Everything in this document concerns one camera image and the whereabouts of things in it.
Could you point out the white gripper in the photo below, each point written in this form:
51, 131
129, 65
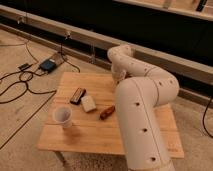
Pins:
118, 75

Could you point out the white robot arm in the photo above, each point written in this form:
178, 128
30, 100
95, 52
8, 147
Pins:
140, 88

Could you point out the brown sausage-shaped object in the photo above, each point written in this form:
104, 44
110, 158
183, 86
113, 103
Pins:
107, 112

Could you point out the white sponge block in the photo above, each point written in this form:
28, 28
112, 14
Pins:
88, 103

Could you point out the wooden table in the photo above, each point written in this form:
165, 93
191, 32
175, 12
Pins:
87, 133

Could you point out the blue power adapter box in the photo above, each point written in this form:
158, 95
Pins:
47, 65

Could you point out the small black floor device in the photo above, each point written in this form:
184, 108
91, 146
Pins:
24, 66

